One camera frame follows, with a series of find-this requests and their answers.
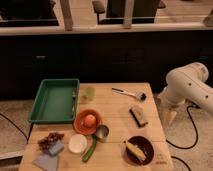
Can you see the grey blue cloth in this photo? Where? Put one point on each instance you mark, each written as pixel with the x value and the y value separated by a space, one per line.
pixel 46 162

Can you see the green plastic tray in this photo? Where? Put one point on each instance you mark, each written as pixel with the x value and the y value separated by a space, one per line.
pixel 55 102

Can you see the orange fruit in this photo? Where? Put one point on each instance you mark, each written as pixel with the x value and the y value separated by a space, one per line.
pixel 89 121

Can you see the green plastic cup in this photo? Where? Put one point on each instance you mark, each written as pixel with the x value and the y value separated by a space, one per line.
pixel 88 94

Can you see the small metal cup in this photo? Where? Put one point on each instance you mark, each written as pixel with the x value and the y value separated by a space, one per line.
pixel 102 132

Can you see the green cucumber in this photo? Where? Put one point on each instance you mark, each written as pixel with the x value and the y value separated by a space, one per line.
pixel 90 151

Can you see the dark brown plate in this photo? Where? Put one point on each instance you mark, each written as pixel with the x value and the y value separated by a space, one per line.
pixel 143 144

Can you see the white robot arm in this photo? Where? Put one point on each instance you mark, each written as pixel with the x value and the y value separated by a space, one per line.
pixel 186 83

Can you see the black office chair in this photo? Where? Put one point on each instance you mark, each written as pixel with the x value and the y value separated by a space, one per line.
pixel 127 11

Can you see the yellow corn cob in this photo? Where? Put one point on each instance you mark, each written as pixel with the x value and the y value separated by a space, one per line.
pixel 136 151

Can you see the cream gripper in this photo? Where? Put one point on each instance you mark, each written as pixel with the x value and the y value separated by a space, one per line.
pixel 169 116

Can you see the orange plastic bowl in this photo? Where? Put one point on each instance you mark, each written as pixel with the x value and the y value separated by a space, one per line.
pixel 78 123

